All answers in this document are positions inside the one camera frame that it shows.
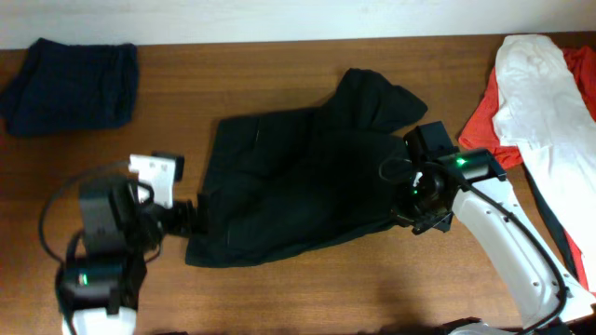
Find black shorts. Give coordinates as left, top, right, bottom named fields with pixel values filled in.
left=185, top=69, right=427, bottom=268

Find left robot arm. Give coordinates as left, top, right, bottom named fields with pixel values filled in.
left=55, top=174, right=207, bottom=335

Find folded navy blue garment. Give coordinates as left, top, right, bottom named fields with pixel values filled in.
left=1, top=38, right=140, bottom=137

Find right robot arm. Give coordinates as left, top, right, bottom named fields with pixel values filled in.
left=379, top=149, right=595, bottom=334

